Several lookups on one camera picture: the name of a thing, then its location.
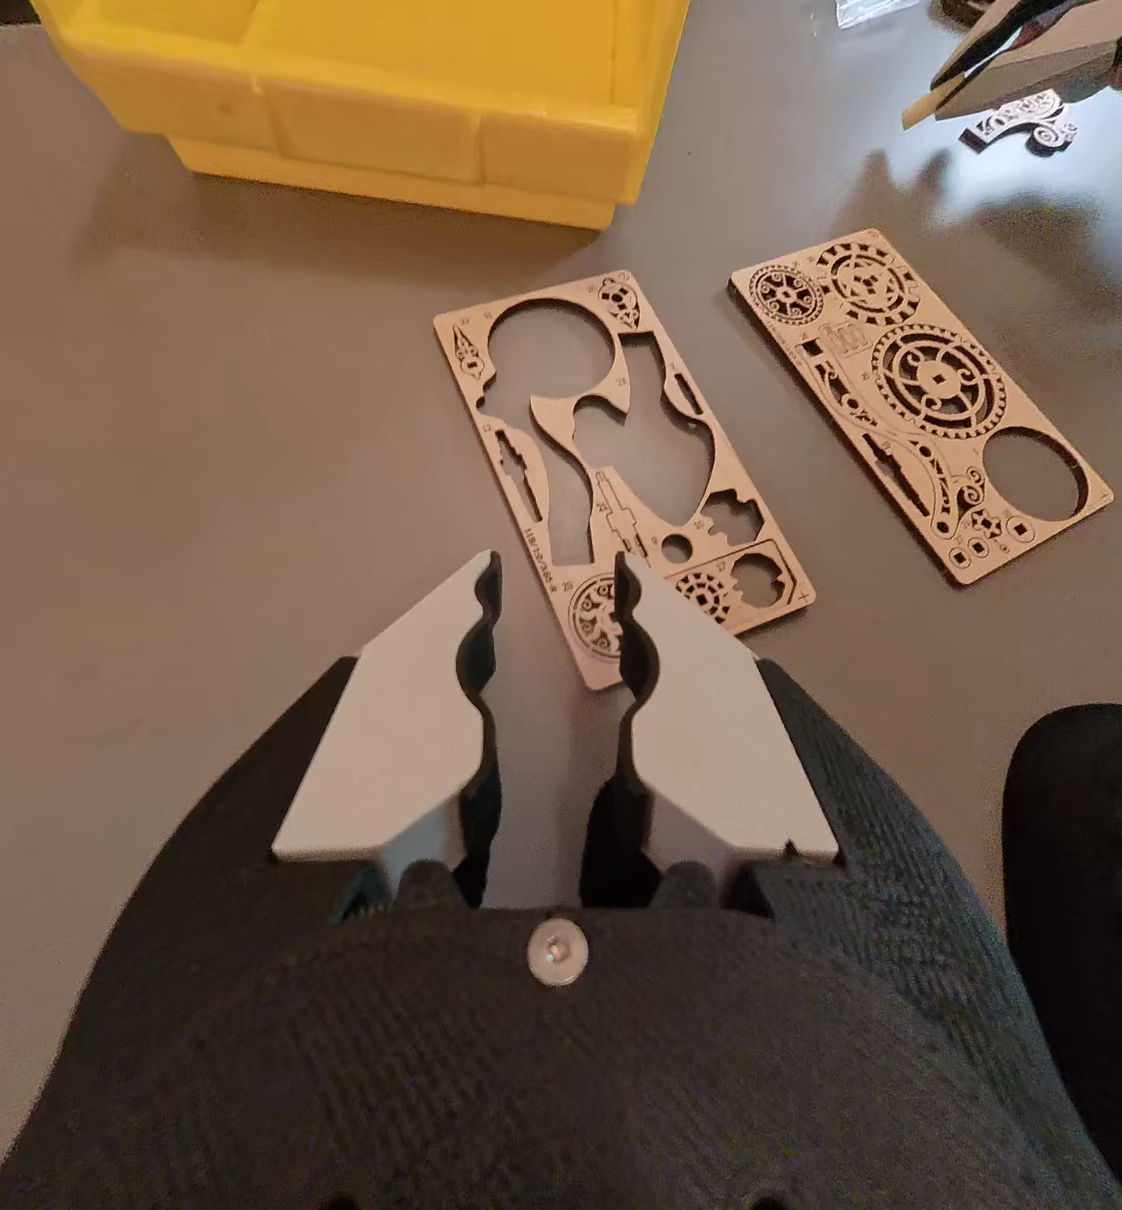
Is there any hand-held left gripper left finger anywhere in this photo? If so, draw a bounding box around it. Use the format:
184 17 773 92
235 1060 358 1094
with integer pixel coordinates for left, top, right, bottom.
270 551 504 909

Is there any wooden sheet with large cutouts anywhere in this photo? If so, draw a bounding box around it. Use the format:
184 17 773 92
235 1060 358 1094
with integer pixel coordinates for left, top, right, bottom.
431 269 817 692

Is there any grey desk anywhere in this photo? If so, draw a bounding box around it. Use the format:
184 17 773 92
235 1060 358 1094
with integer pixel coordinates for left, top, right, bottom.
0 0 1122 1210

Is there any yellow plastic bin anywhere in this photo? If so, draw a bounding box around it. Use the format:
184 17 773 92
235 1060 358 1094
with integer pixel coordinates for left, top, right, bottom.
29 0 692 233

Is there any ornate wooden paddle piece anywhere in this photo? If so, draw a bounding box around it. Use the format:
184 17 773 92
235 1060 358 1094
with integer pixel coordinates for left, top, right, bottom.
960 90 1080 161

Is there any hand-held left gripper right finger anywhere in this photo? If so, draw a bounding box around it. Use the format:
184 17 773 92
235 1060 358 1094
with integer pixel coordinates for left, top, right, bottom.
580 551 842 909

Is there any wooden sheet with gears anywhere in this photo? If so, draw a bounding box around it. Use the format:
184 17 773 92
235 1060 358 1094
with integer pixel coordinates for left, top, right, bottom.
729 229 1115 587

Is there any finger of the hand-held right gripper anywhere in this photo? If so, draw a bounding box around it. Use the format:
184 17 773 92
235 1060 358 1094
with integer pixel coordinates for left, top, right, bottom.
934 12 1122 122
929 0 1058 93

